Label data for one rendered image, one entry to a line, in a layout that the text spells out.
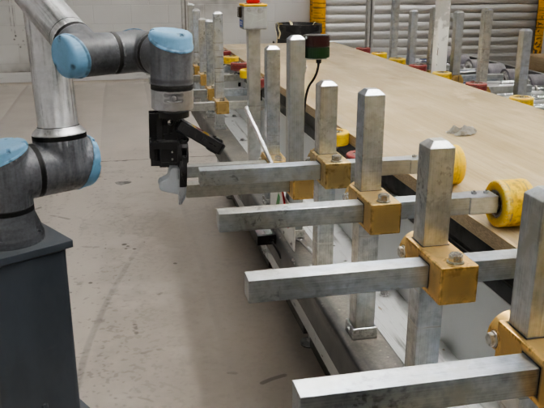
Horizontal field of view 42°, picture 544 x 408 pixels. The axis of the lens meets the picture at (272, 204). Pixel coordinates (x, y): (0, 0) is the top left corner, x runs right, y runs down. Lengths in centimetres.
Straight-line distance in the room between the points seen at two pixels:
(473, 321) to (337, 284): 50
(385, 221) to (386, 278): 23
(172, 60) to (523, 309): 97
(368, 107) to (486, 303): 40
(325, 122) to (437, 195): 50
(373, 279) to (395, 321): 63
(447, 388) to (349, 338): 60
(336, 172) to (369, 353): 34
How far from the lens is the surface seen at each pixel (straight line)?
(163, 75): 151
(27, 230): 204
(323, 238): 146
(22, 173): 201
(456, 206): 121
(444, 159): 93
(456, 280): 91
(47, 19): 165
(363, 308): 126
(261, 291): 87
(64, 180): 206
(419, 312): 99
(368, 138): 115
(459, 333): 140
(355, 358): 123
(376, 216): 112
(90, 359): 268
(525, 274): 74
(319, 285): 88
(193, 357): 262
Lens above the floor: 131
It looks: 18 degrees down
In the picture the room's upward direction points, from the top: straight up
